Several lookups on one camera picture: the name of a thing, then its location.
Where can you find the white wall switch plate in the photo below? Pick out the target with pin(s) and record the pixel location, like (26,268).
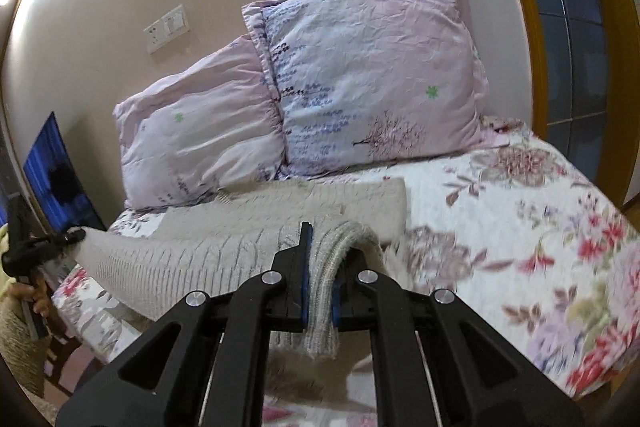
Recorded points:
(168,27)

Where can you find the floral quilted bedspread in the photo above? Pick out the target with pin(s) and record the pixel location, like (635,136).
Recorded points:
(517,232)

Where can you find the blue screen monitor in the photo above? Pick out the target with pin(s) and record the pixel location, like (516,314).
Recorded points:
(55,184)

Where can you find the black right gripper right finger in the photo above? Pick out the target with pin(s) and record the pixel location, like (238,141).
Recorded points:
(438,363)

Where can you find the blue floral pillow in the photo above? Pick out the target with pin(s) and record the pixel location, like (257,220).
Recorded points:
(366,81)

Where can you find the pink floral pillow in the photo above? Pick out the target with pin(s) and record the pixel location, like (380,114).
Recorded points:
(190,135)

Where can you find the person's left hand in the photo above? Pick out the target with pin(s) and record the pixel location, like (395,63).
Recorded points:
(35,295)

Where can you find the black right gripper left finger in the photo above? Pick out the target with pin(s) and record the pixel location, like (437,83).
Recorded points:
(204,362)

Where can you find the beige cable knit sweater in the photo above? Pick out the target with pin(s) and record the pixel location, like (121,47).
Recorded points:
(216,247)

